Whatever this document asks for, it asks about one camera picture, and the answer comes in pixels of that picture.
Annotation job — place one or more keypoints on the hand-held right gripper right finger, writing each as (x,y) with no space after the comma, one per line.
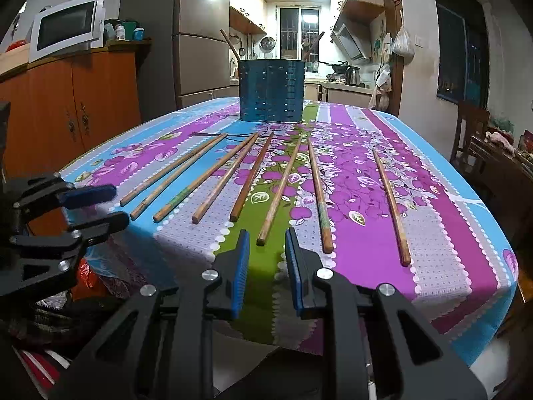
(293,277)

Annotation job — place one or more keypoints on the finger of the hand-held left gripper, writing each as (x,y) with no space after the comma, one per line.
(89,196)
(102,225)

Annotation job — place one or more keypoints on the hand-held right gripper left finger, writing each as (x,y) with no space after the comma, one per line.
(239,277)

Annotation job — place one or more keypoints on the group of wooden chopsticks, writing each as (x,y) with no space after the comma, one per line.
(245,177)

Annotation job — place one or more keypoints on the teal perforated utensil holder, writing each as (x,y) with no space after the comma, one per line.
(270,91)

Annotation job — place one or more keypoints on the orange wooden cabinet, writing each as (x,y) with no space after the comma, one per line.
(50,108)

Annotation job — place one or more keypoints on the floral striped tablecloth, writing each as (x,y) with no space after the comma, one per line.
(374,225)

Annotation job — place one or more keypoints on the white microwave oven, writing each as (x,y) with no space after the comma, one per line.
(66,27)

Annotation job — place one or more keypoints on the green box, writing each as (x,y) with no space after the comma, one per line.
(110,29)

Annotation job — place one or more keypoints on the small white bottle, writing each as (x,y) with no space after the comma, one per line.
(120,33)

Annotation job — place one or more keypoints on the teal lidded jar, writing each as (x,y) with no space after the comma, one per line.
(138,34)

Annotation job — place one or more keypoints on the kitchen counter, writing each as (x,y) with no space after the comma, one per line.
(345,91)

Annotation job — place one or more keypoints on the grey refrigerator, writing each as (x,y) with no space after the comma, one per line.
(200,29)

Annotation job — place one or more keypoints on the dark wooden chopstick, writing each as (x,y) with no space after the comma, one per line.
(229,43)
(314,46)

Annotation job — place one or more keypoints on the steel kettle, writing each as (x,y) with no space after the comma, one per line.
(353,76)

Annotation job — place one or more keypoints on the black wok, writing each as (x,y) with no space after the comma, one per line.
(337,68)

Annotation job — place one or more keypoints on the wooden chair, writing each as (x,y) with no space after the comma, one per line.
(472,129)

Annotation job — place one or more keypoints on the dark wooden dining table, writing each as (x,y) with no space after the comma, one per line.
(504,175)

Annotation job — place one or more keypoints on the barred kitchen window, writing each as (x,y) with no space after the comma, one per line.
(300,33)

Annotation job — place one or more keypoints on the steel range hood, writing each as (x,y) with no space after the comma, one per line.
(349,37)

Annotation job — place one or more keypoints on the pink cloth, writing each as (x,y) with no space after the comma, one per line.
(499,137)

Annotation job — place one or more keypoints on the upper kitchen cabinets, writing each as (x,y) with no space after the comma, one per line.
(247,0)

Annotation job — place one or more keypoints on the hanging white plastic bag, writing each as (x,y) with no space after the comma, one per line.
(403,43)

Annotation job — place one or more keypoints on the dark room window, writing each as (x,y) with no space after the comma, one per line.
(462,54)

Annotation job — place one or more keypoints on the hanging bags on door frame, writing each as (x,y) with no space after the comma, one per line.
(382,87)

